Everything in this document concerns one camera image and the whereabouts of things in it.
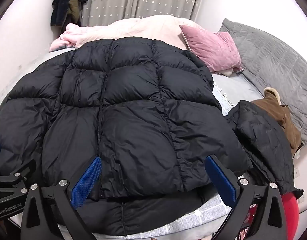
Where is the beige duvet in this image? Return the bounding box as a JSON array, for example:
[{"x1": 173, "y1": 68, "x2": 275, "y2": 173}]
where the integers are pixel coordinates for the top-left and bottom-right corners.
[{"x1": 76, "y1": 15, "x2": 204, "y2": 53}]

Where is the pink fleece blanket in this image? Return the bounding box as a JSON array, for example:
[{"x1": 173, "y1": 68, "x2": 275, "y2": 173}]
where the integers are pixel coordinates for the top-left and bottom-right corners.
[{"x1": 49, "y1": 23, "x2": 94, "y2": 52}]

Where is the thin black quilted jacket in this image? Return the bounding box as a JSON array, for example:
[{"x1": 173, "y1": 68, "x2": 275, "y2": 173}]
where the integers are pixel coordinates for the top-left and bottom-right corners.
[{"x1": 225, "y1": 100, "x2": 304, "y2": 198}]

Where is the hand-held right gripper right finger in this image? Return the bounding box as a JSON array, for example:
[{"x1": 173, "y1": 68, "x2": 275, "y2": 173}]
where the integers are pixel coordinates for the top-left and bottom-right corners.
[{"x1": 205, "y1": 154, "x2": 288, "y2": 240}]

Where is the black puffer jacket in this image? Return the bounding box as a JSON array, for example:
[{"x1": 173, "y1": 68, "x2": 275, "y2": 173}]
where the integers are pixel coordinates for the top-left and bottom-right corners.
[{"x1": 0, "y1": 37, "x2": 254, "y2": 237}]

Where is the dark hanging coat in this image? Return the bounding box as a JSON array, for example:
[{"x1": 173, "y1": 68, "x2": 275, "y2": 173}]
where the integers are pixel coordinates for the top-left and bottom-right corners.
[{"x1": 50, "y1": 0, "x2": 90, "y2": 34}]

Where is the grey quilted headboard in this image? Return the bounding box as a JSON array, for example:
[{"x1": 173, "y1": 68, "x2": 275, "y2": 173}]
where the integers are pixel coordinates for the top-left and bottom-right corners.
[{"x1": 217, "y1": 18, "x2": 307, "y2": 143}]

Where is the red ball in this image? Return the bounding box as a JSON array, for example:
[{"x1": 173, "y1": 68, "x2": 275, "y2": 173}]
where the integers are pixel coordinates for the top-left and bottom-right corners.
[{"x1": 246, "y1": 192, "x2": 299, "y2": 240}]

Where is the pink velvet pillow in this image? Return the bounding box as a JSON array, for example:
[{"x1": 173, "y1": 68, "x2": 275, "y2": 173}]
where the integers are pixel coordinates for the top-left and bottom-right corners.
[{"x1": 179, "y1": 24, "x2": 243, "y2": 77}]

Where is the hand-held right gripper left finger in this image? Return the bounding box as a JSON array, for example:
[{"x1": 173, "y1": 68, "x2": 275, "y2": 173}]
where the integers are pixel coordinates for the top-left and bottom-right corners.
[{"x1": 20, "y1": 156, "x2": 104, "y2": 240}]

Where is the brown jacket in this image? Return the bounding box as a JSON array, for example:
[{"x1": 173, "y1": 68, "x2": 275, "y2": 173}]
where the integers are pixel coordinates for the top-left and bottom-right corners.
[{"x1": 251, "y1": 87, "x2": 304, "y2": 155}]

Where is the olive hanging garment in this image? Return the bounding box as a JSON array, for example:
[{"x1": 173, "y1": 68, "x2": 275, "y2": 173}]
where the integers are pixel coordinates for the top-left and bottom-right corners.
[{"x1": 68, "y1": 0, "x2": 82, "y2": 23}]

